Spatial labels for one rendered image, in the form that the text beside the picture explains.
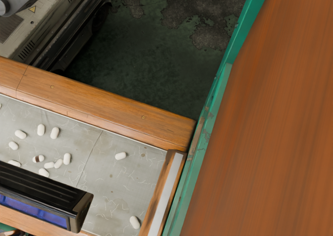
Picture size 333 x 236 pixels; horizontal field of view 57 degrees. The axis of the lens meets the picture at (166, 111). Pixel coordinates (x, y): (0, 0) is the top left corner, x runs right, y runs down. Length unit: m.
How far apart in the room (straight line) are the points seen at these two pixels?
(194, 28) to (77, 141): 1.20
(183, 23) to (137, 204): 1.30
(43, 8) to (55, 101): 0.64
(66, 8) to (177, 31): 0.68
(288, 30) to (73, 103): 0.89
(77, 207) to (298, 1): 0.53
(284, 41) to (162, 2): 1.91
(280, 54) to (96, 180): 0.86
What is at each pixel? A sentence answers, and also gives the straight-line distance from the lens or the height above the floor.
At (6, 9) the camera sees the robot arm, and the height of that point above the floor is 1.06.
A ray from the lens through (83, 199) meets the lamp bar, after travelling 0.64.
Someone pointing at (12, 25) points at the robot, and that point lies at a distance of 1.58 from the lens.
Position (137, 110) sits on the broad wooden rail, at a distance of 0.96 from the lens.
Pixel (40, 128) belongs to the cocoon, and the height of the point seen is 0.76.
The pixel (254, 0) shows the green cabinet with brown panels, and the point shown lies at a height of 1.42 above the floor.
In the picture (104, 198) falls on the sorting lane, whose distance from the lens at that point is 0.97.
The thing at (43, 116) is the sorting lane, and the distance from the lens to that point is 1.06.
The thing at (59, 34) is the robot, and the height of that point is 0.34.
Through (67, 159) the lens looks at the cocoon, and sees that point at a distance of 0.99.
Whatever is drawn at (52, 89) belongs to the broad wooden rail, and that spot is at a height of 0.76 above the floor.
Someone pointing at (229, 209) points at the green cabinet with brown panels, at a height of 1.53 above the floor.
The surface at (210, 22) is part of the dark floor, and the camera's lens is 1.99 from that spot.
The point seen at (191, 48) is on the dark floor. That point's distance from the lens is 1.90.
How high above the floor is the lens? 1.69
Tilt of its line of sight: 75 degrees down
